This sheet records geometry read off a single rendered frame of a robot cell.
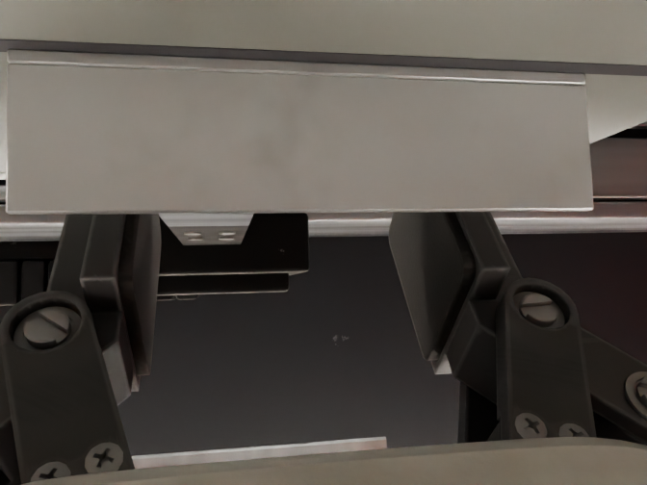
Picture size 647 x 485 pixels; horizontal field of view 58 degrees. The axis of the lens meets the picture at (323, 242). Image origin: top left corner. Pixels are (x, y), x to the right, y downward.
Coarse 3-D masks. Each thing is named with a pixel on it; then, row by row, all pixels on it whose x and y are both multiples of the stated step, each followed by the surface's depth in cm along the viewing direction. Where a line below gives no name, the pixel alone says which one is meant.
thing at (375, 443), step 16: (224, 448) 17; (240, 448) 17; (256, 448) 17; (272, 448) 18; (288, 448) 18; (304, 448) 18; (320, 448) 18; (336, 448) 18; (352, 448) 18; (368, 448) 18; (144, 464) 17; (160, 464) 17; (176, 464) 17
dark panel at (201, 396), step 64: (320, 256) 69; (384, 256) 71; (512, 256) 73; (576, 256) 75; (640, 256) 76; (0, 320) 63; (192, 320) 66; (256, 320) 67; (320, 320) 69; (384, 320) 70; (640, 320) 76; (192, 384) 65; (256, 384) 67; (320, 384) 68; (384, 384) 69; (448, 384) 71; (192, 448) 65
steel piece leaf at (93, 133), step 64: (64, 64) 8; (128, 64) 8; (192, 64) 8; (256, 64) 8; (320, 64) 8; (64, 128) 8; (128, 128) 8; (192, 128) 8; (256, 128) 8; (320, 128) 8; (384, 128) 9; (448, 128) 9; (512, 128) 9; (576, 128) 9; (64, 192) 8; (128, 192) 8; (192, 192) 8; (256, 192) 8; (320, 192) 8; (384, 192) 8; (448, 192) 9; (512, 192) 9; (576, 192) 9
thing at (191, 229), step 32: (160, 224) 35; (192, 224) 24; (224, 224) 25; (256, 224) 36; (288, 224) 36; (192, 256) 35; (224, 256) 36; (256, 256) 36; (288, 256) 36; (160, 288) 36; (192, 288) 36; (224, 288) 36; (256, 288) 37; (288, 288) 37
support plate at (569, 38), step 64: (0, 0) 6; (64, 0) 7; (128, 0) 7; (192, 0) 7; (256, 0) 7; (320, 0) 7; (384, 0) 7; (448, 0) 7; (512, 0) 7; (576, 0) 7; (640, 0) 7; (0, 64) 8; (640, 64) 9; (0, 128) 11
